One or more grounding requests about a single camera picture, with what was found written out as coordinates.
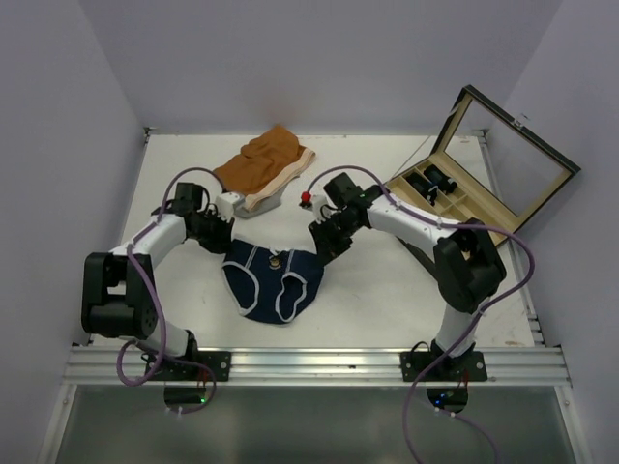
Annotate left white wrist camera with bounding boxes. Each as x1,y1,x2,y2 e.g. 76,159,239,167
215,192,245,222

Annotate aluminium mounting rail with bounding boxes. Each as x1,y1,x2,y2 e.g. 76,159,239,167
62,343,572,388

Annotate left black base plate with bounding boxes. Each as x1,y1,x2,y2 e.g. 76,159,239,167
151,350,232,382

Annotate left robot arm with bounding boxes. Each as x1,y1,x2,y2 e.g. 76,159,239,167
81,183,244,380

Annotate rolled black underwear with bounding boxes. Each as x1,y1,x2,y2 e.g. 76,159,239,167
404,164,457,206

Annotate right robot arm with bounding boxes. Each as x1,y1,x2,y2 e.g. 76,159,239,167
300,173,507,380

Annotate orange brown underwear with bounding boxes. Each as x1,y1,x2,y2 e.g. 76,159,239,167
214,125,316,195

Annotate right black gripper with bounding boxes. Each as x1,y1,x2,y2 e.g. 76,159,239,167
309,211,362,266

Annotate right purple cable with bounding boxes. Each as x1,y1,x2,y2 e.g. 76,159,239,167
307,164,538,464

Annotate black compartment storage box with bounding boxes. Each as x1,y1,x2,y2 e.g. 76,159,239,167
387,85,580,233

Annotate grey underwear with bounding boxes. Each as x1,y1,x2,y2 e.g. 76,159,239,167
234,189,284,219

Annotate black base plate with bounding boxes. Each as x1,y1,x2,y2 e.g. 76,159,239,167
151,350,232,382
399,351,488,383

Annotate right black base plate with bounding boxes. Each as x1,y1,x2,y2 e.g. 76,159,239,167
399,351,488,383

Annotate navy blue underwear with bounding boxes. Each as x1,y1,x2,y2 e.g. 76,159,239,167
221,240,324,326

